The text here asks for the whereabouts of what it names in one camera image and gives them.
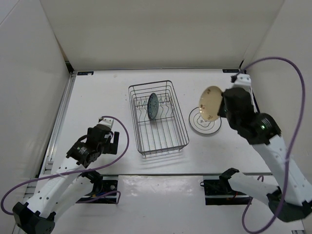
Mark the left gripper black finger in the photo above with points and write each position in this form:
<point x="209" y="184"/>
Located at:
<point x="113" y="146"/>
<point x="89" y="134"/>

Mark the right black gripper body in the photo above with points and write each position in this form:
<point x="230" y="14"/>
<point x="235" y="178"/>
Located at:
<point x="223" y="112"/>

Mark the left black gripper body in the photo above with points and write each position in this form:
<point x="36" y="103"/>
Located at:
<point x="101" y="149"/>

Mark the cream plate with floral spots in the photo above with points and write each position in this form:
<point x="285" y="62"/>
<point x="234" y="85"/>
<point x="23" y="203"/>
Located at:
<point x="209" y="103"/>

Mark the white plate with dark rim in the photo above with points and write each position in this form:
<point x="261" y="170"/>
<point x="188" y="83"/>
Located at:
<point x="201" y="126"/>

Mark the blue-green patterned plate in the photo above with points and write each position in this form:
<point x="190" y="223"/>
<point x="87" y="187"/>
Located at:
<point x="152" y="106"/>

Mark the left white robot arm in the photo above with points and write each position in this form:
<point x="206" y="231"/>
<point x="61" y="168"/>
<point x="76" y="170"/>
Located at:
<point x="71" y="181"/>

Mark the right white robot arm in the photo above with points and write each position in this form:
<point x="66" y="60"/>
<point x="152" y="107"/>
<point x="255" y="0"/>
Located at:
<point x="261" y="131"/>

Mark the right blue corner label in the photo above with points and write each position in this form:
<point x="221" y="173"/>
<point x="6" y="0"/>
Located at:
<point x="230" y="70"/>

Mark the blue corner label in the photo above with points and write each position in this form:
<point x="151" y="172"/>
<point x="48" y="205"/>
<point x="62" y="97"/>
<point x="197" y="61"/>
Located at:
<point x="84" y="73"/>
<point x="230" y="70"/>

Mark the left blue corner label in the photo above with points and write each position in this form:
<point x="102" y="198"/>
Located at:
<point x="84" y="73"/>

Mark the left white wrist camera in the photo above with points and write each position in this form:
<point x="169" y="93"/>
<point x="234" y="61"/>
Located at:
<point x="106" y="121"/>

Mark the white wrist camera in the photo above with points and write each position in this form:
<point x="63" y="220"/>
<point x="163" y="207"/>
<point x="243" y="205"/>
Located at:
<point x="106" y="121"/>
<point x="241" y="81"/>

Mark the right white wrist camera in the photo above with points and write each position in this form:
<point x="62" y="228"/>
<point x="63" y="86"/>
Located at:
<point x="241" y="81"/>

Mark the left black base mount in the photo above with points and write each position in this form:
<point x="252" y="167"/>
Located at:
<point x="106" y="193"/>

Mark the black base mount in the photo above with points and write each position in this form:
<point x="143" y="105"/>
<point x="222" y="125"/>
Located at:
<point x="106" y="193"/>
<point x="215" y="195"/>

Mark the grey wire dish rack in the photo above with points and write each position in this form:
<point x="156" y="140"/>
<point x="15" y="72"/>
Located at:
<point x="167" y="132"/>

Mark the left aluminium table rail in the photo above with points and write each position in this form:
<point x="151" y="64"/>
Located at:
<point x="48" y="159"/>

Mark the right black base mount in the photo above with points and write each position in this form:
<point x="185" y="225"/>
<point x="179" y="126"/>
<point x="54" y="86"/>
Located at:
<point x="215" y="195"/>

